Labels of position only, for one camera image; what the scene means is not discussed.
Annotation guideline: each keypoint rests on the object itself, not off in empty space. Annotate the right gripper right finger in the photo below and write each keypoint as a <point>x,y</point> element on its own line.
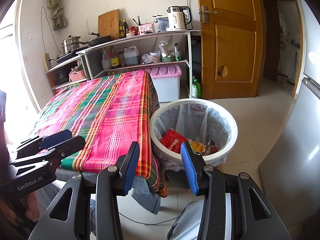
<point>206,180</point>

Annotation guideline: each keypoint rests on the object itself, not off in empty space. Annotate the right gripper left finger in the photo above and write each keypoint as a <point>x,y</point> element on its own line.
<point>113,181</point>

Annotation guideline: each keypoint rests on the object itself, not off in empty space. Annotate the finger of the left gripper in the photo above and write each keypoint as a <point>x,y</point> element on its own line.
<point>36,144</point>
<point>56,152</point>

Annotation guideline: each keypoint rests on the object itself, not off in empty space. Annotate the brown chocolate wrapper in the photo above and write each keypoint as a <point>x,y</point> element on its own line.
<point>210,148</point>

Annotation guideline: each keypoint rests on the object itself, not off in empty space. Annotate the yellow sausage stick wrapper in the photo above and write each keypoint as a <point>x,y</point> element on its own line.
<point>197,147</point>

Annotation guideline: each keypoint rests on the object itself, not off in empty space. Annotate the red noodle sauce packet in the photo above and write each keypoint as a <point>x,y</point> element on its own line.
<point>173,141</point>

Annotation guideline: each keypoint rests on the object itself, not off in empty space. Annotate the white trash bin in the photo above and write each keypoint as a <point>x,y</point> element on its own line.
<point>196,119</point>

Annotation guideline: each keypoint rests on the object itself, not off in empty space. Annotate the person left hand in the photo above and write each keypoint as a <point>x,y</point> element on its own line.
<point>31,209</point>

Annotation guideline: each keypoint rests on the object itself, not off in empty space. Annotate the pink plaid tablecloth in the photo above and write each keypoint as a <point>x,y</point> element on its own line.
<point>110,113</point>

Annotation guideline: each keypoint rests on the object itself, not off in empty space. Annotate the pink woven basket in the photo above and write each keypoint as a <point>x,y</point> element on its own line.
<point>77,75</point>

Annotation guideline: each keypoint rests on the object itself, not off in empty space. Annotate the silver refrigerator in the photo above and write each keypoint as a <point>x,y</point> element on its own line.
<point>290,172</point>

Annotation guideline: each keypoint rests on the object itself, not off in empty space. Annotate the white power strip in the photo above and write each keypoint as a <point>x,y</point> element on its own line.
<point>47,61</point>

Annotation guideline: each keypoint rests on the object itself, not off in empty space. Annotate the oil bottle yellow label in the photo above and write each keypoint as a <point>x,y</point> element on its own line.
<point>114,58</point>

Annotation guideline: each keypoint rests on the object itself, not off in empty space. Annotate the green bottle on floor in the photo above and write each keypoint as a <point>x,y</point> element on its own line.
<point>195,88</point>

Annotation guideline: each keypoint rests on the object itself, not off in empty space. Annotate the steel steamer pot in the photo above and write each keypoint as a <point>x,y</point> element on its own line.
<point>70,43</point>

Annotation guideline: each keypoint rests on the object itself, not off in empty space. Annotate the white vinegar jug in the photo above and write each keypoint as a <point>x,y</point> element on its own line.
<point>132,56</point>

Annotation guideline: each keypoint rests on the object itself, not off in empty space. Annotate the black frying pan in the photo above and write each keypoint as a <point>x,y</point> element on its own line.
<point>98,39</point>

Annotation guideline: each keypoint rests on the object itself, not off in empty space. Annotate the pink lid storage box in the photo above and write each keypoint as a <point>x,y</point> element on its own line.
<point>166,80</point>

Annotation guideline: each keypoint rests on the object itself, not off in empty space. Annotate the hanging grey cloth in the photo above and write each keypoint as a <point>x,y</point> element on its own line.
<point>57,14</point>

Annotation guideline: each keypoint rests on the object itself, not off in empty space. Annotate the wooden cutting board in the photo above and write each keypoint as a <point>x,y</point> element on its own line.
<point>108,24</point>

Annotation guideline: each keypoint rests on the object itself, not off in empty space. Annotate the pink utensil basket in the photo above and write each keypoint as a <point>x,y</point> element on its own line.
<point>146,28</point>

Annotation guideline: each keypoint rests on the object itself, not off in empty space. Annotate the white metal shelf rack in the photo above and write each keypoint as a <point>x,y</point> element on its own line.
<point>158,53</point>

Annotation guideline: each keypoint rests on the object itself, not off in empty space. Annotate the white electric kettle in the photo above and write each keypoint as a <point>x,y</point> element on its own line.
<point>179,17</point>

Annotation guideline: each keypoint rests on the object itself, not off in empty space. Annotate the wooden door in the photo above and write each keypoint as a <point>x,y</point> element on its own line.
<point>232,35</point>

